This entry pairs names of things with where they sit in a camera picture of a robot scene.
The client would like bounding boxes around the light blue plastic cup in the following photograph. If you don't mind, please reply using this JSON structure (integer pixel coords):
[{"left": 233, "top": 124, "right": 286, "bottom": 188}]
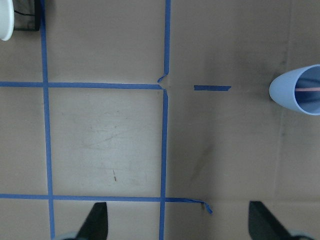
[{"left": 269, "top": 64, "right": 320, "bottom": 116}]

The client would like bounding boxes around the black wire dish rack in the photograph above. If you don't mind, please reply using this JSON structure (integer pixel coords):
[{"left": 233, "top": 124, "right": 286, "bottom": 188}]
[{"left": 12, "top": 0, "right": 42, "bottom": 32}]

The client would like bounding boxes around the white mug front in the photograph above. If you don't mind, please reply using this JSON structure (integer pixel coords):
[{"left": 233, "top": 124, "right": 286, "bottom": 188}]
[{"left": 0, "top": 0, "right": 15, "bottom": 41}]

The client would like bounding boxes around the pink chopstick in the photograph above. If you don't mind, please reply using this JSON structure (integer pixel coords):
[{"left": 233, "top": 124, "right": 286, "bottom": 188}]
[{"left": 295, "top": 87, "right": 320, "bottom": 92}]

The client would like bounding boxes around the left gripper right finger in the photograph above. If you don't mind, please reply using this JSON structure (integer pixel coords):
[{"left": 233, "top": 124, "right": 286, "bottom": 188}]
[{"left": 248, "top": 201, "right": 295, "bottom": 240}]

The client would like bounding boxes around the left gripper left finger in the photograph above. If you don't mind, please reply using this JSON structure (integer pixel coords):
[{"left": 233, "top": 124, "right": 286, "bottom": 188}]
[{"left": 75, "top": 202, "right": 109, "bottom": 240}]

